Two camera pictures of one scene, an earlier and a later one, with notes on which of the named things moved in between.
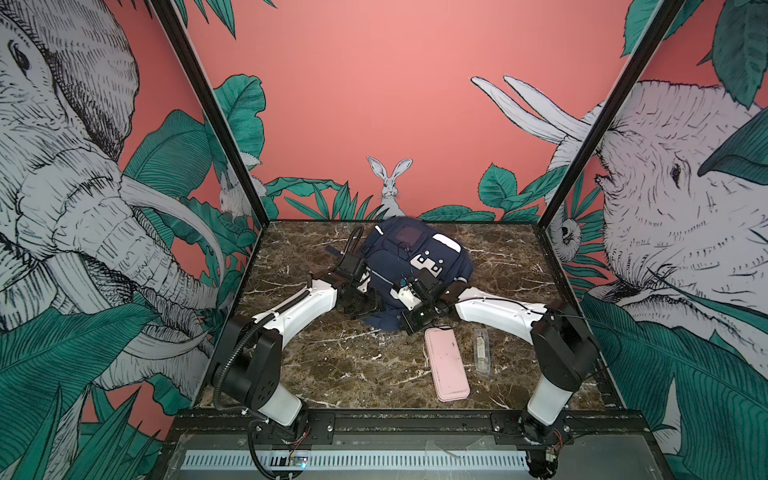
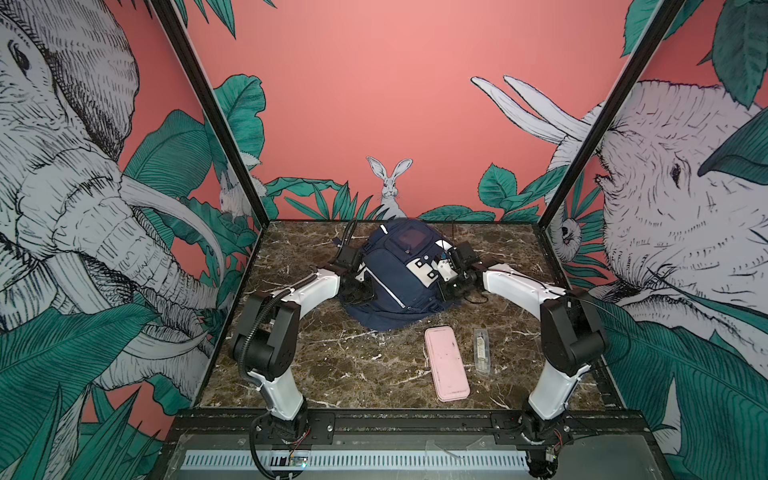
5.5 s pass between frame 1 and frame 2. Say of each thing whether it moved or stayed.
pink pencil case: stayed
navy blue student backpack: stayed
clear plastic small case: stayed
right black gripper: moved
